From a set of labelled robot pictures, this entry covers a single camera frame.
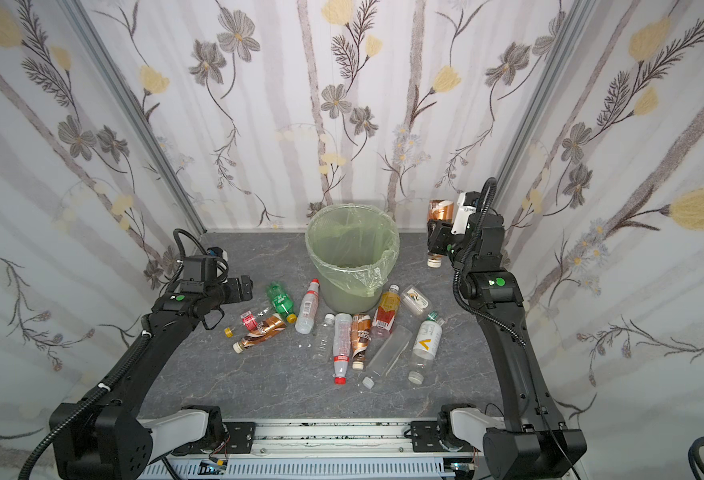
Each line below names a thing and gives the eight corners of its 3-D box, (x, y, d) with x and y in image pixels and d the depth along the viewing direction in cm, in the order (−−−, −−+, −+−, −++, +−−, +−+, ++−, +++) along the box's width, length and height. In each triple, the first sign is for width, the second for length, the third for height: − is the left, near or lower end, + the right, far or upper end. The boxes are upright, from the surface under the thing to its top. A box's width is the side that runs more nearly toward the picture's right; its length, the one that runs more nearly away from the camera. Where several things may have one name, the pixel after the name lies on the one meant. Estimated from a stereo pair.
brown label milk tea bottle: (350, 370, 85) (350, 366, 82) (351, 318, 96) (351, 313, 93) (372, 370, 85) (372, 366, 82) (370, 318, 96) (371, 313, 93)
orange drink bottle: (368, 334, 93) (368, 327, 89) (384, 290, 104) (385, 281, 100) (388, 342, 92) (390, 334, 88) (403, 296, 102) (405, 287, 98)
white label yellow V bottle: (404, 380, 85) (407, 374, 80) (422, 317, 98) (426, 308, 93) (426, 389, 83) (430, 383, 79) (442, 324, 96) (446, 315, 92)
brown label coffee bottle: (240, 360, 88) (235, 353, 84) (234, 349, 90) (229, 342, 86) (287, 328, 95) (285, 321, 91) (281, 319, 97) (278, 311, 93)
